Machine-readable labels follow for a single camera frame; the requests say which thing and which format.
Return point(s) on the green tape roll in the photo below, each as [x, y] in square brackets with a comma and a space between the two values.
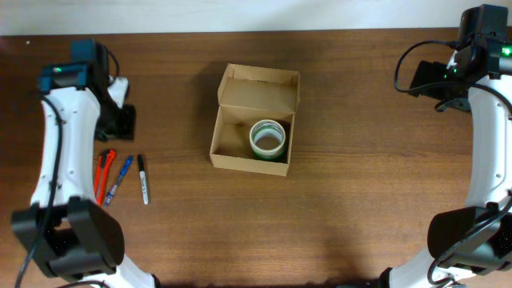
[272, 158]

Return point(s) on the red utility knife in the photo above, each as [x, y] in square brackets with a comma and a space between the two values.
[104, 163]

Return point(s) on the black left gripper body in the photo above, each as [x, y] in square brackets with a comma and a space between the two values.
[116, 122]

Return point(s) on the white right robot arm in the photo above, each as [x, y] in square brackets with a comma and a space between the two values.
[476, 239]

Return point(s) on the black marker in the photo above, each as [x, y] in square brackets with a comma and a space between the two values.
[143, 180]

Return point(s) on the beige masking tape roll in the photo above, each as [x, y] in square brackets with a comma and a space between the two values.
[267, 137]

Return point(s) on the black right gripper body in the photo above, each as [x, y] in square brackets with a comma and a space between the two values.
[433, 76]

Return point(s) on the brown cardboard box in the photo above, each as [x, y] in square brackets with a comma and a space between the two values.
[246, 95]

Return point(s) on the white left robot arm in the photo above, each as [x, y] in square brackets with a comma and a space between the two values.
[65, 230]

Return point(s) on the blue pen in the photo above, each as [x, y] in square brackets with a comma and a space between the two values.
[123, 171]

